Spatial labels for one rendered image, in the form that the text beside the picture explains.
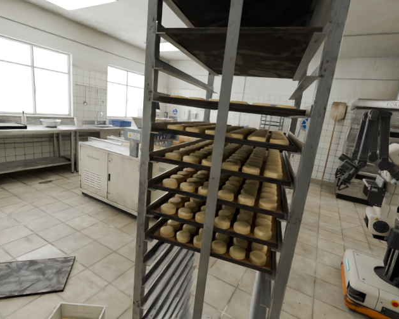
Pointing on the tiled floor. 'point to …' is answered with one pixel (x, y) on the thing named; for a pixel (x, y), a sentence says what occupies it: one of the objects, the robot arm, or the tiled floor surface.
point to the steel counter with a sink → (100, 128)
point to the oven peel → (336, 113)
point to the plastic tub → (78, 311)
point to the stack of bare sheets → (28, 278)
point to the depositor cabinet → (109, 176)
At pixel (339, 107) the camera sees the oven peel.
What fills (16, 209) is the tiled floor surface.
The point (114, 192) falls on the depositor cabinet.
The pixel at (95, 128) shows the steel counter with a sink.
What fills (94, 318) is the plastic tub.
